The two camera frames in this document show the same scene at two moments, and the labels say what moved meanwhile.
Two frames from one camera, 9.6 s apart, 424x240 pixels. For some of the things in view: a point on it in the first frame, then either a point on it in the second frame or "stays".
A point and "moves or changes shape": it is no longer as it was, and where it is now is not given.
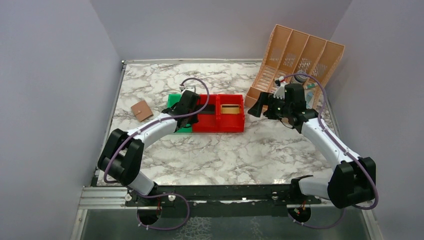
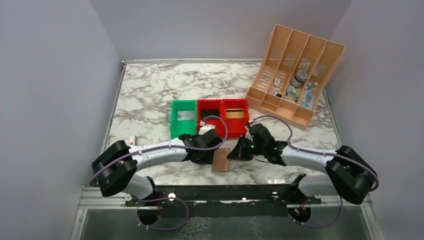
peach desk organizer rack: [300, 59] stays
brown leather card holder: [142, 110] to [220, 162]
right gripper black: [264, 99] to [239, 153]
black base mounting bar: [223, 201] stays
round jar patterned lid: [301, 78] stays
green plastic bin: [172, 99] moves or changes shape
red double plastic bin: [219, 122] moves or changes shape
